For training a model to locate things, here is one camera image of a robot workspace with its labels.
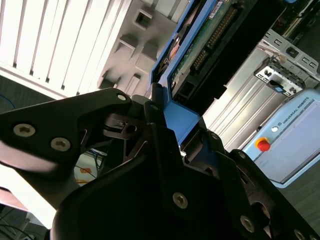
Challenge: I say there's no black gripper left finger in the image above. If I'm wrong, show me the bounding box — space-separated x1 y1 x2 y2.
0 82 193 223

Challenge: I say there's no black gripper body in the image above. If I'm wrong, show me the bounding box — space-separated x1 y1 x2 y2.
51 153 242 240

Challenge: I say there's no hard disk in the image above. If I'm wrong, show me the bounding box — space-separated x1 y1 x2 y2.
149 0 288 173

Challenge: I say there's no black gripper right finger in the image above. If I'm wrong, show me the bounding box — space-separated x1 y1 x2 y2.
197 117 320 240

